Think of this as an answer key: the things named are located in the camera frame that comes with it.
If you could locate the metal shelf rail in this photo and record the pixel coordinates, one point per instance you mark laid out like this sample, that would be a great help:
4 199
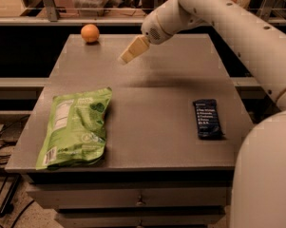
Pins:
117 12

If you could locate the orange fruit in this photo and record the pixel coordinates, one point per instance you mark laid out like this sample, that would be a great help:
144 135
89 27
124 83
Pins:
90 33

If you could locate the grey drawer cabinet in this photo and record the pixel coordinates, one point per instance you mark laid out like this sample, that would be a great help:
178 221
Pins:
153 151

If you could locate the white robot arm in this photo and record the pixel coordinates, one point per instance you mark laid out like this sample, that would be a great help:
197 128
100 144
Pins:
259 184

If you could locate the grey power adapter box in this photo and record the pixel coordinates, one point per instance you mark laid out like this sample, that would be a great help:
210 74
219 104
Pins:
10 134

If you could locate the green rice chip bag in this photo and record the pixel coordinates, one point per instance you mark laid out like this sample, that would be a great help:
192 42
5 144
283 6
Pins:
76 132

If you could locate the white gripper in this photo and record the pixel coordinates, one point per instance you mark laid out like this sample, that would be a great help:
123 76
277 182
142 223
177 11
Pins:
152 29

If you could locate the dark blue snack bar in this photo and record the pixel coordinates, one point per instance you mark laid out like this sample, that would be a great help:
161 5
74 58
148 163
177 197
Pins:
207 119

